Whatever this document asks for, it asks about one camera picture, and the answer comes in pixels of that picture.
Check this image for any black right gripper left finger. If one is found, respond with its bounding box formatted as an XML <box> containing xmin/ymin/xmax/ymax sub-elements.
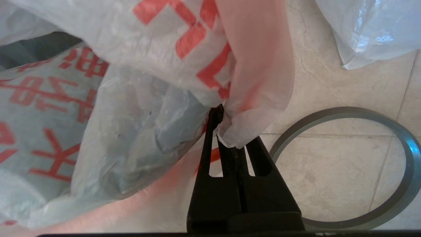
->
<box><xmin>186</xmin><ymin>104</ymin><xmax>244</xmax><ymax>233</ymax></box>

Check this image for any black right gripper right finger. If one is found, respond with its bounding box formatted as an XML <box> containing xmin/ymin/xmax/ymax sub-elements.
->
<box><xmin>230</xmin><ymin>136</ymin><xmax>305</xmax><ymax>231</ymax></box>

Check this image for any white plastic bag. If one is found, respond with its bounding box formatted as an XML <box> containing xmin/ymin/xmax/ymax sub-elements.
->
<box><xmin>0</xmin><ymin>0</ymin><xmax>295</xmax><ymax>232</ymax></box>

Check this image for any grey bin ring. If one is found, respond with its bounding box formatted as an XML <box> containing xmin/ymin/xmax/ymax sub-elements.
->
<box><xmin>269</xmin><ymin>106</ymin><xmax>417</xmax><ymax>230</ymax></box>

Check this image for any used trash bag red print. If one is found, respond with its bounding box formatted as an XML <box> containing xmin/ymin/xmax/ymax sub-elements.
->
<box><xmin>315</xmin><ymin>0</ymin><xmax>421</xmax><ymax>70</ymax></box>

